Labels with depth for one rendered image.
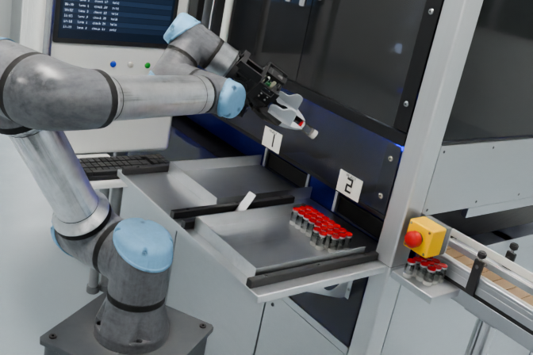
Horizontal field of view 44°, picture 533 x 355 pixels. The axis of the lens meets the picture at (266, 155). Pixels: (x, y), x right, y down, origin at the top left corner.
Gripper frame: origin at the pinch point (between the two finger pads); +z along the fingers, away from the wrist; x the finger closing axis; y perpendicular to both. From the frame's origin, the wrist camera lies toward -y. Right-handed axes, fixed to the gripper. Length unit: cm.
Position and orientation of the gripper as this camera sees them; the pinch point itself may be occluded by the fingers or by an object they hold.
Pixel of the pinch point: (296, 123)
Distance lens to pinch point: 150.7
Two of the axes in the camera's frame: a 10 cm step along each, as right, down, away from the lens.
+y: 5.3, -4.2, -7.4
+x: 3.1, -7.1, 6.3
